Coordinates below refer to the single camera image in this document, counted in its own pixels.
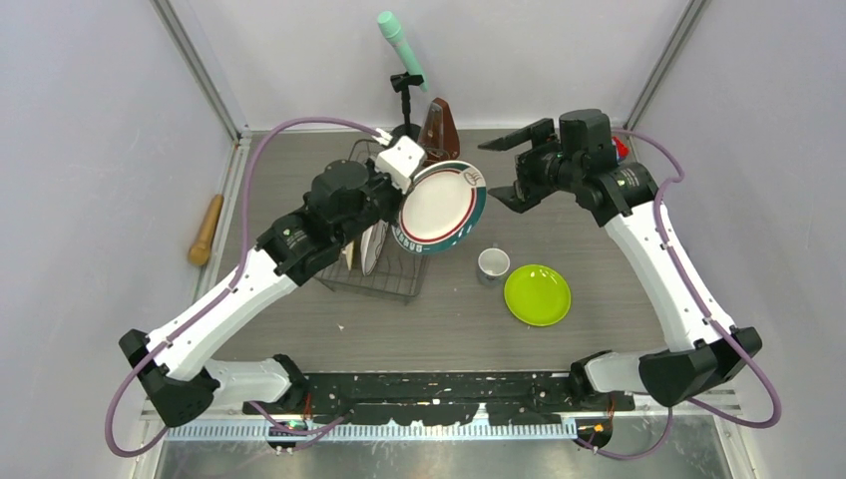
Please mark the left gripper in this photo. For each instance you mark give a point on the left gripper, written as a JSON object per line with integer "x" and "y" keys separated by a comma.
{"x": 397, "y": 196}

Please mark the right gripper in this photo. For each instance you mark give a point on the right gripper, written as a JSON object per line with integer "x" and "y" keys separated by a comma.
{"x": 525, "y": 194}

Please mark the white printed round plate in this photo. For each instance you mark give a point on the white printed round plate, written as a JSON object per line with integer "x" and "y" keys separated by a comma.
{"x": 371, "y": 245}

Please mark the green rimmed white plate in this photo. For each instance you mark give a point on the green rimmed white plate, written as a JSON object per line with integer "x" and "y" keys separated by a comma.
{"x": 446, "y": 201}

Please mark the black wire dish rack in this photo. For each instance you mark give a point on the black wire dish rack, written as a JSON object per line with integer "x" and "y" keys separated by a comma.
{"x": 399, "y": 274}

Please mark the woven bamboo plate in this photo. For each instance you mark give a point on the woven bamboo plate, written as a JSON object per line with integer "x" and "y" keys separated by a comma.
{"x": 348, "y": 253}

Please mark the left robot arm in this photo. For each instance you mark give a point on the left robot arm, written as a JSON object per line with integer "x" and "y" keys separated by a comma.
{"x": 174, "y": 363}

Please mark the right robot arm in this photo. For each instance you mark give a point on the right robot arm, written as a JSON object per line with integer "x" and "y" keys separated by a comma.
{"x": 703, "y": 348}

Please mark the colourful toy blocks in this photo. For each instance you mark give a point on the colourful toy blocks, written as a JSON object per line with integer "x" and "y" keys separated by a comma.
{"x": 622, "y": 150}

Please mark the brown metronome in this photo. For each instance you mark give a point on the brown metronome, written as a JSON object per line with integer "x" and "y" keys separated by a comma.
{"x": 439, "y": 136}

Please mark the small grey patterned mug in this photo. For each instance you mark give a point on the small grey patterned mug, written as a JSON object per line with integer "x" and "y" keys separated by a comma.
{"x": 493, "y": 265}

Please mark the black microphone stand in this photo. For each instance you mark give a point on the black microphone stand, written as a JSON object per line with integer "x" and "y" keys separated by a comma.
{"x": 401, "y": 84}

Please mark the lime green plate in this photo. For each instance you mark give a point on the lime green plate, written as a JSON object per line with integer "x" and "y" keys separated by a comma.
{"x": 537, "y": 295}

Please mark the wooden rolling pin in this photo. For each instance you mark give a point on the wooden rolling pin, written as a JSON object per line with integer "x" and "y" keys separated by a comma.
{"x": 200, "y": 250}

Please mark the mint green microphone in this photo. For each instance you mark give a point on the mint green microphone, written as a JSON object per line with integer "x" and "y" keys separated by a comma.
{"x": 392, "y": 31}

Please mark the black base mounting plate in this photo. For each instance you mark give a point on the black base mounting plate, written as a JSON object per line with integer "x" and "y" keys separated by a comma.
{"x": 442, "y": 399}

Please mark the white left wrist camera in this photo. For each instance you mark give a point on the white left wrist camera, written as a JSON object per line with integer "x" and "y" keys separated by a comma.
{"x": 400, "y": 159}

